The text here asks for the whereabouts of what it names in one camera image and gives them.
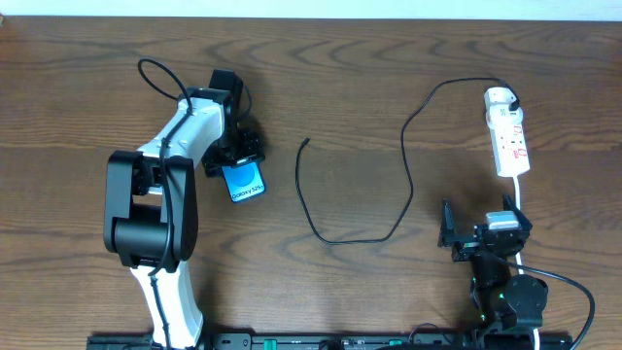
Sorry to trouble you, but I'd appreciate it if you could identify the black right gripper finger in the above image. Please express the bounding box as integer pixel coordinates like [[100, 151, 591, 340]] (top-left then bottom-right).
[[437, 198, 457, 247], [502, 193, 531, 228]]

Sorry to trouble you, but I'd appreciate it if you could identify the blue Galaxy smartphone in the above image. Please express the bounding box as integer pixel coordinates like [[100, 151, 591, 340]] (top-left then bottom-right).
[[222, 162, 266, 203]]

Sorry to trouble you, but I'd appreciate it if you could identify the black charger cable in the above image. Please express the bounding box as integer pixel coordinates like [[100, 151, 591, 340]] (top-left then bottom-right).
[[294, 77, 521, 246]]

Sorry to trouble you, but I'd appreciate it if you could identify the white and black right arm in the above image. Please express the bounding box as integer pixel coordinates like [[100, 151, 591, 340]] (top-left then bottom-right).
[[437, 194, 548, 349]]

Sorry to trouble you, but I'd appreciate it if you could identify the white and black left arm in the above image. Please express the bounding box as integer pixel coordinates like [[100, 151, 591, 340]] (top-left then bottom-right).
[[103, 86, 266, 349]]

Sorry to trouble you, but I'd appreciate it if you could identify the white charger plug adapter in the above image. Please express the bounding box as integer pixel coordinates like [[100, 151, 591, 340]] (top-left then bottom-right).
[[486, 104, 524, 130]]

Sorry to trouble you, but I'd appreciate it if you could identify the white power strip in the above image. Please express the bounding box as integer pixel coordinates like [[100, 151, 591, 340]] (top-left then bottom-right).
[[484, 87, 531, 178]]

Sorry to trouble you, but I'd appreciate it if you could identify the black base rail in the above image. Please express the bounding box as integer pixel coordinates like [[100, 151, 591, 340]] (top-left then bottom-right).
[[86, 330, 572, 350]]

